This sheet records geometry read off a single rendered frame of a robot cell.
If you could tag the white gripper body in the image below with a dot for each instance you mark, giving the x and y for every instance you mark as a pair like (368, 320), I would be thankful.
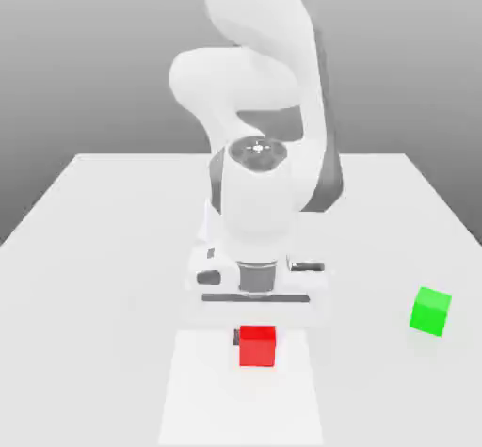
(256, 309)

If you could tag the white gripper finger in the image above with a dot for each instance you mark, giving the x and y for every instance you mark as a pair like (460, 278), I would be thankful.
(236, 337)

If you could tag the small red cube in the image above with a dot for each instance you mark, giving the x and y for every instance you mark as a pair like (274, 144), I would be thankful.
(257, 347)

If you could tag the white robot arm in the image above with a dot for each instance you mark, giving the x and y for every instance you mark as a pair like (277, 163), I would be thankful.
(260, 198)

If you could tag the small green cube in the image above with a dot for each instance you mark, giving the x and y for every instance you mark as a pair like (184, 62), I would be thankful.
(430, 311)

